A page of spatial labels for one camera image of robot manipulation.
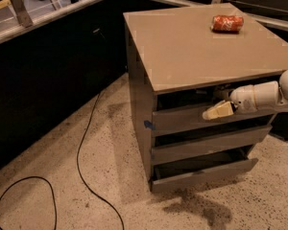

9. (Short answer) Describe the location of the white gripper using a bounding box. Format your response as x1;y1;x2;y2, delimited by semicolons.
203;85;257;120

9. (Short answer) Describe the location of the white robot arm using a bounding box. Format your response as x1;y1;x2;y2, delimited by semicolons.
203;70;288;120

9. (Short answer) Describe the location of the black floor cable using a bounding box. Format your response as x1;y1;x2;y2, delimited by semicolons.
0;91;126;230

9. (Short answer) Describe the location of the crushed orange soda can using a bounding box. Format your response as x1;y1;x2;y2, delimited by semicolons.
211;15;244;33

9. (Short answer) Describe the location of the grey bottom drawer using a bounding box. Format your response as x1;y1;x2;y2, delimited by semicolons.
151;158;258;193

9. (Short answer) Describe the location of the grey drawer cabinet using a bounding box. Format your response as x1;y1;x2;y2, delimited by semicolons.
124;4;288;189

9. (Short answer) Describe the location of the black barrier panel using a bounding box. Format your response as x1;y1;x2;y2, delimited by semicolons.
0;0;183;176

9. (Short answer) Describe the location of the grey drawer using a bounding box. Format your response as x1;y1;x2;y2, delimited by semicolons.
152;125;272;165
151;158;258;193
152;103;275;137

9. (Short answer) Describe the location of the grey top drawer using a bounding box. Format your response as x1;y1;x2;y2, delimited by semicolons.
152;103;275;137

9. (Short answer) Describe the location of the blue tape piece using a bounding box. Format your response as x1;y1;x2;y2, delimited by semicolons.
144;120;156;130

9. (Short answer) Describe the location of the grey middle drawer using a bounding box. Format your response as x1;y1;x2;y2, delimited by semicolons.
152;125;272;165

